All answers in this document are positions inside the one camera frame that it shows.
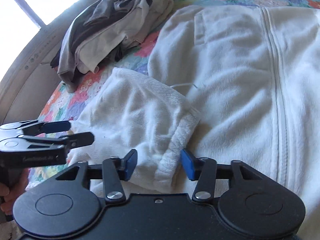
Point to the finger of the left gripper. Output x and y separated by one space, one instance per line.
34 127
27 143

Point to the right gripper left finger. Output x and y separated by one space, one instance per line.
73 183

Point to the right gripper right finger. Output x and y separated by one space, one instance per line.
205 171

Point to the white fleece zip jacket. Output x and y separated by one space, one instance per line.
212 92

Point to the pile of folded clothes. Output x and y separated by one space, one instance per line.
104 31

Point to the person's left hand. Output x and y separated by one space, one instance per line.
10 195

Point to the beige padded headboard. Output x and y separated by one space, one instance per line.
30 80

